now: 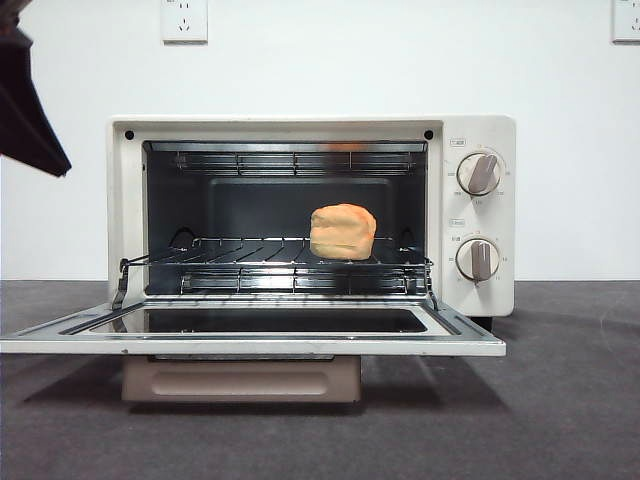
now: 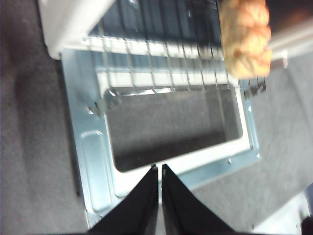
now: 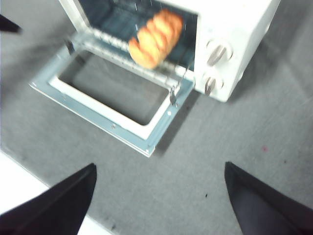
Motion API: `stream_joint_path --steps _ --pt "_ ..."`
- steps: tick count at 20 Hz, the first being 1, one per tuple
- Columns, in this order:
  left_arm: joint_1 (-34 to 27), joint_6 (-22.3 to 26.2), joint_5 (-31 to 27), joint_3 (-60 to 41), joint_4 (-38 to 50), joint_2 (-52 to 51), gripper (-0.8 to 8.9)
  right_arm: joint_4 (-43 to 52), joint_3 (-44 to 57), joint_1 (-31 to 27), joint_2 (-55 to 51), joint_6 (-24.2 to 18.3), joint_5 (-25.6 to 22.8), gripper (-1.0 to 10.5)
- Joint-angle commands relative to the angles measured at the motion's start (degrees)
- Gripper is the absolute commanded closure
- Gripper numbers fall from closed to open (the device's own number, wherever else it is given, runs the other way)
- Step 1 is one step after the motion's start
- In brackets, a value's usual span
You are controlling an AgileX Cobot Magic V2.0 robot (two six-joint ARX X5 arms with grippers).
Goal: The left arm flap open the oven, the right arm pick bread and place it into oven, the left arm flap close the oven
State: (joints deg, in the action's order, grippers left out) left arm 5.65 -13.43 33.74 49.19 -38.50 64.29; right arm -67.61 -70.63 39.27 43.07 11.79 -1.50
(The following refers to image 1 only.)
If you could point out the cream temperature knob brown grip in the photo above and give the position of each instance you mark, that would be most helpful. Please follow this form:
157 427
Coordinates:
480 174

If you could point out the cream toaster oven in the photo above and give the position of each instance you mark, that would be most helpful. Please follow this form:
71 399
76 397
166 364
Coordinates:
500 220

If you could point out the golden bread loaf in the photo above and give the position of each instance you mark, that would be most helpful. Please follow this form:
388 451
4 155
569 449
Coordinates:
342 232

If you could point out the white wall socket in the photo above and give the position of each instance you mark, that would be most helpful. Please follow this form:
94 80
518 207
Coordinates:
627 22
184 22

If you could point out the cream timer knob brown grip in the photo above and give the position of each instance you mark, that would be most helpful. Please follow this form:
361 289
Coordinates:
478 260

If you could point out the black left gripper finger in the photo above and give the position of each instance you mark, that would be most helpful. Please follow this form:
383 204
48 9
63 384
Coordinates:
25 115

